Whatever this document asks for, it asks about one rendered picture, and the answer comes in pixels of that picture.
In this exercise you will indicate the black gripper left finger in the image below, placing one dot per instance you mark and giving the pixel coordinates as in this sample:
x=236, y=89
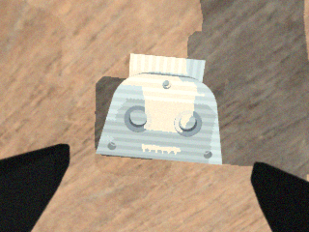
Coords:
x=27, y=185

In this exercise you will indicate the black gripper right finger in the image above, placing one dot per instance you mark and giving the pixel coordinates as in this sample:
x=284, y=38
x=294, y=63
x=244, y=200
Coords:
x=282, y=197

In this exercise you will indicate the grey metal plate with two round holes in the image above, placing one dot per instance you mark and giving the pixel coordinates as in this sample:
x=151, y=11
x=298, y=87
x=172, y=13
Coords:
x=161, y=137

